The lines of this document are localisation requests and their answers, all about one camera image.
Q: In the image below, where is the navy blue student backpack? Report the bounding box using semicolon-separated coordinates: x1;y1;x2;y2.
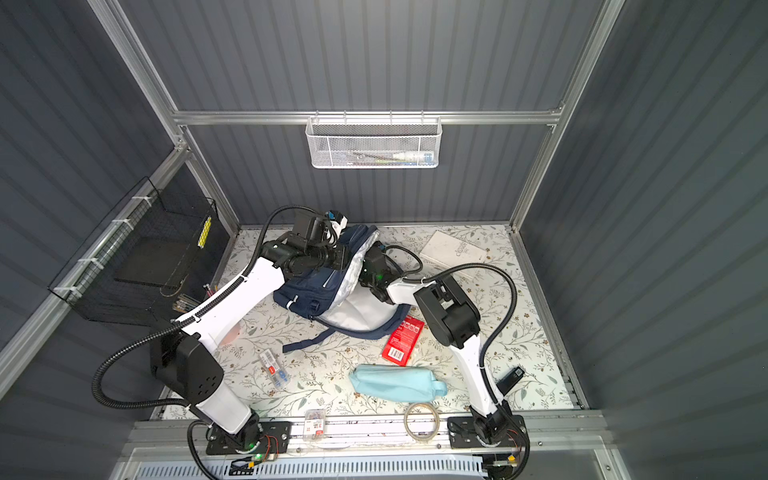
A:
272;225;410;353

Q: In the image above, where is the black wire mesh basket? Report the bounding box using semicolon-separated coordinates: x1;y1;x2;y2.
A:
48;169;230;327

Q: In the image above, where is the red calculator package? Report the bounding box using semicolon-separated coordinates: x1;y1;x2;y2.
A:
381;316;425;367

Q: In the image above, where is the pink pencil cup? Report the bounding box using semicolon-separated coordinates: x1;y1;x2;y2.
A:
219;321;242;347

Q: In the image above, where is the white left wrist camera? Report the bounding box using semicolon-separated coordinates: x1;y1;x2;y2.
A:
325;210;348;230

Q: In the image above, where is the light teal pencil case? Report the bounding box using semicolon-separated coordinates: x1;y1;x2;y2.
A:
349;365;448;403

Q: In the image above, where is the white Robinson Crusoe book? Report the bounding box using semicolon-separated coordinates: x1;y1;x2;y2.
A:
419;231;487;270

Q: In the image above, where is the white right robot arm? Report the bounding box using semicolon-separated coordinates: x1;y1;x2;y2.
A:
359;241;518;422

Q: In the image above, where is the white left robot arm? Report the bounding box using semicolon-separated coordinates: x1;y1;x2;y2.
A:
151;206;350;436

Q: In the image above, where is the small clear eraser box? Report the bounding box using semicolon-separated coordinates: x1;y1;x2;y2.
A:
303;409;326;441

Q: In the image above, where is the clear tape roll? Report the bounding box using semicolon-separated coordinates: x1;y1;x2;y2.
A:
403;402;441;443

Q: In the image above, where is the white wire mesh basket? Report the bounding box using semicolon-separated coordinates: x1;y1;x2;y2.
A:
305;115;443;170

